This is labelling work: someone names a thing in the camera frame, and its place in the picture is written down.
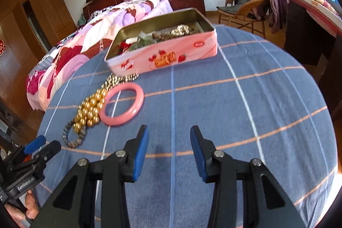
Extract brown wooden bead bracelet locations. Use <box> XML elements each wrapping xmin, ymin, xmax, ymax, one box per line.
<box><xmin>152</xmin><ymin>30</ymin><xmax>174</xmax><ymax>43</ymax></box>

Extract blue plaid tablecloth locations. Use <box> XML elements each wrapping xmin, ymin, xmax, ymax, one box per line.
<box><xmin>35</xmin><ymin>24</ymin><xmax>338</xmax><ymax>228</ymax></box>

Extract wooden nightstand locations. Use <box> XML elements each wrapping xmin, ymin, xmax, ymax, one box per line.
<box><xmin>170</xmin><ymin>0</ymin><xmax>206</xmax><ymax>17</ymax></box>

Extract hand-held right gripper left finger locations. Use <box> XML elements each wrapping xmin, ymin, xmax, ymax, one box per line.
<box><xmin>31</xmin><ymin>125</ymin><xmax>150</xmax><ymax>228</ymax></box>

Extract wooden wardrobe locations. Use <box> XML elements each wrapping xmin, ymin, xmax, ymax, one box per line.
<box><xmin>0</xmin><ymin>0</ymin><xmax>77</xmax><ymax>122</ymax></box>

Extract wicker chair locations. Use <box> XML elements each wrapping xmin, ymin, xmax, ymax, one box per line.
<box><xmin>216</xmin><ymin>0</ymin><xmax>269</xmax><ymax>36</ymax></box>

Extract dark bead bracelet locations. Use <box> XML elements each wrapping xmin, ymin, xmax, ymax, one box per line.
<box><xmin>63</xmin><ymin>118</ymin><xmax>87</xmax><ymax>149</ymax></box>

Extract pink purple scarf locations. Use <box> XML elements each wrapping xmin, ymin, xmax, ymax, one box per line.
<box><xmin>250</xmin><ymin>0</ymin><xmax>289</xmax><ymax>35</ymax></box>

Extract red knot tassel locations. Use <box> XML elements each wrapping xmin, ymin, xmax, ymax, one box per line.
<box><xmin>118</xmin><ymin>41</ymin><xmax>134</xmax><ymax>56</ymax></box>

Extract red and white mat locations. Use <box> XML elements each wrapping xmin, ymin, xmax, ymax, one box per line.
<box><xmin>283</xmin><ymin>0</ymin><xmax>342</xmax><ymax>36</ymax></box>

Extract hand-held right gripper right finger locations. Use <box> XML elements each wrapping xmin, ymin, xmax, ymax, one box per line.
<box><xmin>190</xmin><ymin>125</ymin><xmax>308</xmax><ymax>228</ymax></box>

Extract silver bead necklace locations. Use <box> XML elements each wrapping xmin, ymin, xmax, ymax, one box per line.
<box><xmin>102</xmin><ymin>74</ymin><xmax>140</xmax><ymax>91</ymax></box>

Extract beige pearl necklace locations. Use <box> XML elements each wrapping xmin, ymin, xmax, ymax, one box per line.
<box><xmin>171</xmin><ymin>25</ymin><xmax>197</xmax><ymax>37</ymax></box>

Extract green jade bangle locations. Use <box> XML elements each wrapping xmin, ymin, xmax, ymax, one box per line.
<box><xmin>128</xmin><ymin>34</ymin><xmax>157</xmax><ymax>51</ymax></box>

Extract gold pearl necklace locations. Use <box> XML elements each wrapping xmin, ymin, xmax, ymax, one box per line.
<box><xmin>73</xmin><ymin>88</ymin><xmax>107</xmax><ymax>135</ymax></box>

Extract pink metal tin box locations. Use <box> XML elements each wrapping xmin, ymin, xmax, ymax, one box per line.
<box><xmin>104</xmin><ymin>7</ymin><xmax>218</xmax><ymax>76</ymax></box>

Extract person's left hand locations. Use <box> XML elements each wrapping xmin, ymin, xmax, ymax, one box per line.
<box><xmin>5</xmin><ymin>189</ymin><xmax>40</xmax><ymax>228</ymax></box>

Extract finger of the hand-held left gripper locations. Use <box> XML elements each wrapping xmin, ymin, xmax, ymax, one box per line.
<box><xmin>25</xmin><ymin>140</ymin><xmax>62</xmax><ymax>178</ymax></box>
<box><xmin>4</xmin><ymin>135</ymin><xmax>46</xmax><ymax>164</ymax></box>

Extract pink patchwork quilt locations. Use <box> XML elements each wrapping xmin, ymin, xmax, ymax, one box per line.
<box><xmin>27</xmin><ymin>0</ymin><xmax>163</xmax><ymax>108</ymax></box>

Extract dark wooden desk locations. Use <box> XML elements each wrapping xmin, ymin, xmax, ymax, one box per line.
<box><xmin>283</xmin><ymin>0</ymin><xmax>342</xmax><ymax>100</ymax></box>

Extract pink bangle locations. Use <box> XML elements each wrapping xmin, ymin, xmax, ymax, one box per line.
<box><xmin>99</xmin><ymin>83</ymin><xmax>145</xmax><ymax>127</ymax></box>

